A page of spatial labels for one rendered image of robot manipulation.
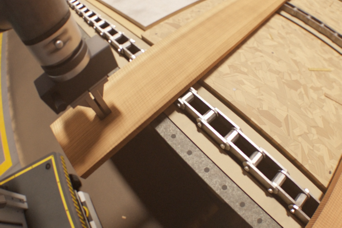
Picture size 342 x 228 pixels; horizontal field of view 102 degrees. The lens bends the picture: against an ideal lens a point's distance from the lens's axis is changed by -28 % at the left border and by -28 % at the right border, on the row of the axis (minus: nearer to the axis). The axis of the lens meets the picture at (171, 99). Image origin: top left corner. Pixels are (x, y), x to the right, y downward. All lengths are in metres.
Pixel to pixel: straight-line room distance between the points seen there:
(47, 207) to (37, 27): 1.00
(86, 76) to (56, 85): 0.05
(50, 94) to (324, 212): 0.49
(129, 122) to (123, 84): 0.10
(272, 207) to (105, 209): 1.06
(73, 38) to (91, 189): 1.18
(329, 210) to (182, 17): 0.68
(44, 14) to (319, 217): 0.50
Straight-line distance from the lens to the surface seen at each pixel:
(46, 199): 1.14
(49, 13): 0.23
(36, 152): 1.74
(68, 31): 0.25
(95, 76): 0.31
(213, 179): 0.38
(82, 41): 0.28
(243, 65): 0.52
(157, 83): 0.42
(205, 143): 0.41
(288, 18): 0.84
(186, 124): 0.42
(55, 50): 0.25
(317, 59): 0.67
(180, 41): 0.51
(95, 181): 1.35
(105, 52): 0.30
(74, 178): 1.29
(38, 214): 1.18
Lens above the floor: 1.20
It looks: 56 degrees down
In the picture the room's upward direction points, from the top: 9 degrees counter-clockwise
